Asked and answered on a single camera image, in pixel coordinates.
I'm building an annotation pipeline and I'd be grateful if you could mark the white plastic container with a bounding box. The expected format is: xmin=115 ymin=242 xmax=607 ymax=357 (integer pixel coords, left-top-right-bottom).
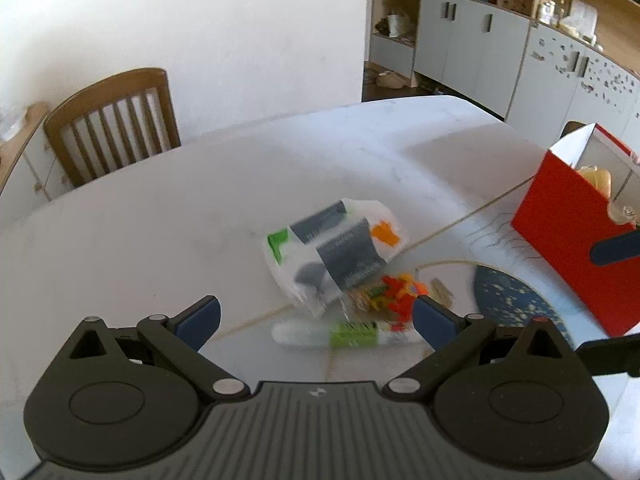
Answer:
xmin=565 ymin=0 xmax=598 ymax=36

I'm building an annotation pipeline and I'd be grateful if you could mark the grey sticker-covered cabinet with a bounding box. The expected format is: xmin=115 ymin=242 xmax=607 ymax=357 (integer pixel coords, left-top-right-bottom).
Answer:
xmin=505 ymin=22 xmax=640 ymax=153

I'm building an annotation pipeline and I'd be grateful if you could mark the red cardboard box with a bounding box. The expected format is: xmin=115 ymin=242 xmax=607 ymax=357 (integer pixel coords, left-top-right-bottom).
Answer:
xmin=511 ymin=122 xmax=640 ymax=338

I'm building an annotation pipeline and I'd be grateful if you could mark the small yellow green packet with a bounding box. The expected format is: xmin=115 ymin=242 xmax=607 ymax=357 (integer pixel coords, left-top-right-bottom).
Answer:
xmin=350 ymin=285 xmax=388 ymax=313

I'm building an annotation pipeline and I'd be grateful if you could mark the white printed plastic bag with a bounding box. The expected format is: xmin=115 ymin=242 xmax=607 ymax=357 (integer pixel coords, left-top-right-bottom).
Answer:
xmin=262 ymin=199 xmax=403 ymax=318

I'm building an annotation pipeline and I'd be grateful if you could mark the grey double-door cabinet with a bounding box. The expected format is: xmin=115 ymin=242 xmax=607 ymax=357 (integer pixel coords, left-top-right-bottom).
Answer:
xmin=412 ymin=0 xmax=531 ymax=111

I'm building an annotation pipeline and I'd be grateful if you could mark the wooden slat-back chair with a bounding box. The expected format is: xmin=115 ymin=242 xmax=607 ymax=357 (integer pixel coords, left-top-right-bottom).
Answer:
xmin=42 ymin=67 xmax=182 ymax=188

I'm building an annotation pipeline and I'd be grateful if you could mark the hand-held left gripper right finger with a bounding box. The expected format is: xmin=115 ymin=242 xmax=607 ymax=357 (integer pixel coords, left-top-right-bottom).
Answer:
xmin=382 ymin=295 xmax=566 ymax=402

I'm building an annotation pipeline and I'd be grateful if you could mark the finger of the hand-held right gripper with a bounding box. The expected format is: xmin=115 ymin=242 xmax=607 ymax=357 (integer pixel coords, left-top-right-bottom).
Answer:
xmin=590 ymin=229 xmax=640 ymax=267
xmin=575 ymin=335 xmax=640 ymax=377

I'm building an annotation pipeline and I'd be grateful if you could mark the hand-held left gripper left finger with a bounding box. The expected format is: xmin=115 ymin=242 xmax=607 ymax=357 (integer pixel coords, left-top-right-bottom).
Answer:
xmin=67 ymin=295 xmax=251 ymax=402

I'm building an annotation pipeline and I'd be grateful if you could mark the white bag on shelf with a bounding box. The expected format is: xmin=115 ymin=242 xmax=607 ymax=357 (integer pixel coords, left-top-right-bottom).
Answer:
xmin=387 ymin=12 xmax=413 ymax=38

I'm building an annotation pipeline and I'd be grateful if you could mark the white green marker pen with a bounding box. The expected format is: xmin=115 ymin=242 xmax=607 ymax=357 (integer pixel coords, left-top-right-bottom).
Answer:
xmin=271 ymin=321 xmax=426 ymax=350

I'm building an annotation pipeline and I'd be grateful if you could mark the orange red toy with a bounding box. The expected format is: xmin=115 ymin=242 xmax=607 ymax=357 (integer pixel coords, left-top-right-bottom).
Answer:
xmin=380 ymin=275 xmax=430 ymax=333

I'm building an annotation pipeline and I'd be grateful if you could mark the tan oval pouch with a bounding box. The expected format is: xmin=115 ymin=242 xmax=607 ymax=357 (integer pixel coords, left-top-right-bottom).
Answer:
xmin=577 ymin=165 xmax=613 ymax=198

